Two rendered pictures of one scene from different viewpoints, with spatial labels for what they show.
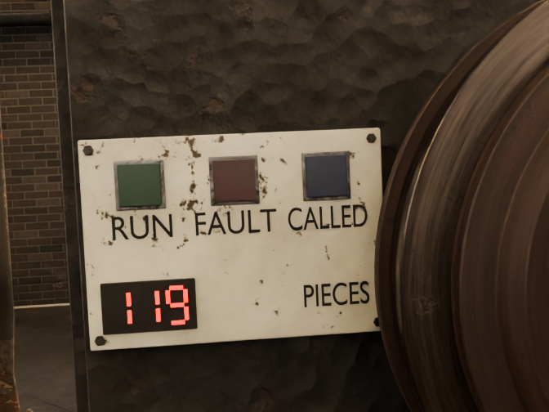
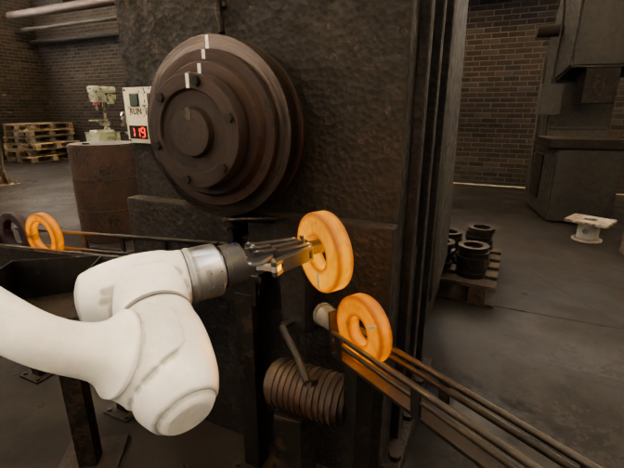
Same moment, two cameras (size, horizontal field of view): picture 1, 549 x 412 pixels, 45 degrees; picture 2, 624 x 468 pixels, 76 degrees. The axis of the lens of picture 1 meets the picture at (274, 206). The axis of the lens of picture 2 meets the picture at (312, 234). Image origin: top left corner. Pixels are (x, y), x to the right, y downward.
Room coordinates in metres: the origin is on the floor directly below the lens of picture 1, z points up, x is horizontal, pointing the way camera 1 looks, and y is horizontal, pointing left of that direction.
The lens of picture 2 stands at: (-0.36, -1.10, 1.17)
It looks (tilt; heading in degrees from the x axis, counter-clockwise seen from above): 17 degrees down; 30
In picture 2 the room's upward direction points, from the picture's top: straight up
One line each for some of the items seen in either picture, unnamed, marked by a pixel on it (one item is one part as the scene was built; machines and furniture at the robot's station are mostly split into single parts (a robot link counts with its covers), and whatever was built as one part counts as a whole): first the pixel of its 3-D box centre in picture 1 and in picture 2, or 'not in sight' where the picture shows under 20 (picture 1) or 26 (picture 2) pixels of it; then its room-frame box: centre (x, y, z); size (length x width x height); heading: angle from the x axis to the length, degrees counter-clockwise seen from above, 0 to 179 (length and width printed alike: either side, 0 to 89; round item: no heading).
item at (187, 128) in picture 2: not in sight; (197, 132); (0.40, -0.32, 1.11); 0.28 x 0.06 x 0.28; 95
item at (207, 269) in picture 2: not in sight; (203, 272); (0.08, -0.64, 0.91); 0.09 x 0.06 x 0.09; 60
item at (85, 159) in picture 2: not in sight; (110, 189); (1.93, 2.42, 0.45); 0.59 x 0.59 x 0.89
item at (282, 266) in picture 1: (236, 237); (156, 115); (0.57, 0.03, 1.15); 0.26 x 0.02 x 0.18; 95
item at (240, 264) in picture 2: not in sight; (245, 262); (0.14, -0.67, 0.92); 0.09 x 0.08 x 0.07; 150
